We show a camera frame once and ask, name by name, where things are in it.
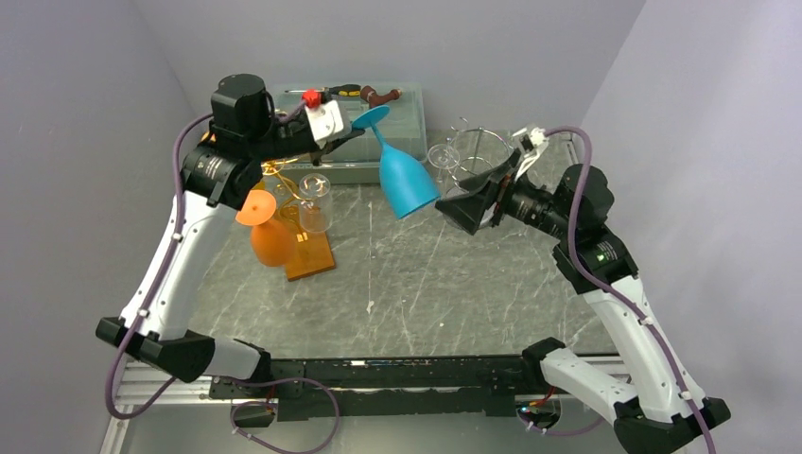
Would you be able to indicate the black yellow screwdriver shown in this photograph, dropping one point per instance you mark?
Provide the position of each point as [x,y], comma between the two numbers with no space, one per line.
[346,90]

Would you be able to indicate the brown pipe fitting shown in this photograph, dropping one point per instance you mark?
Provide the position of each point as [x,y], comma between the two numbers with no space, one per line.
[373,98]

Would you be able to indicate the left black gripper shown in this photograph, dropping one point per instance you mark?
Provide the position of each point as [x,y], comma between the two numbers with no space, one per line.
[355,133]

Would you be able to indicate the gold wire wine glass rack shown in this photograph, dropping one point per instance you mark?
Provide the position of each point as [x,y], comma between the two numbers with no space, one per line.
[313,253]

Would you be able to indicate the clear stemless glass front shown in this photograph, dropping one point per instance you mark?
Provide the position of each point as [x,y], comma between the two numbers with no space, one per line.
[316,206]

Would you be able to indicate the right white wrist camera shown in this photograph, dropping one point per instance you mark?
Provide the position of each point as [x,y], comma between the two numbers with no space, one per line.
[529,143]

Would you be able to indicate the small clear cup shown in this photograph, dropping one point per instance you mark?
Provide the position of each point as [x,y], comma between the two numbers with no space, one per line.
[444,160]

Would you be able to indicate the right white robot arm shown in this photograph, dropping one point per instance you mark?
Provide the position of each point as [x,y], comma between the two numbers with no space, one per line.
[661,409]

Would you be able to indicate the silver wire cup rack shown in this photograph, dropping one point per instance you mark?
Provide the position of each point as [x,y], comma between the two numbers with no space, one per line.
[480,149]

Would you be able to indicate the clear plastic storage box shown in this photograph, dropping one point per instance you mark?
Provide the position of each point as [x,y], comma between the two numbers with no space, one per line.
[357,161]

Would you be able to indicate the blue plastic wine glass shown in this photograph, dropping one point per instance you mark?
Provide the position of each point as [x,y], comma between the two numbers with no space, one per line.
[405,182]

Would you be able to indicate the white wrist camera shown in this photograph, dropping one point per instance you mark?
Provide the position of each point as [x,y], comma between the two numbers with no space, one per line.
[529,143]
[327,120]

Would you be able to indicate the orange plastic wine glass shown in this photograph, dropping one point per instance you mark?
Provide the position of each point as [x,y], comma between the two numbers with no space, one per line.
[272,243]

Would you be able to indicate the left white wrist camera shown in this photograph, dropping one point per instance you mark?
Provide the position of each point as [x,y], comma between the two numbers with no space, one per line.
[327,120]

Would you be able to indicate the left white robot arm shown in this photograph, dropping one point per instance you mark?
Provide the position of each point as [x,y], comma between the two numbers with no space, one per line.
[211,184]

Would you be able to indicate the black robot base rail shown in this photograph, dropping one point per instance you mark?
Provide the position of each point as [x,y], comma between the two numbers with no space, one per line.
[305,388]

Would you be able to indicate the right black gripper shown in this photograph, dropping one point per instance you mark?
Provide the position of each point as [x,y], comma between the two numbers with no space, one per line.
[468,210]

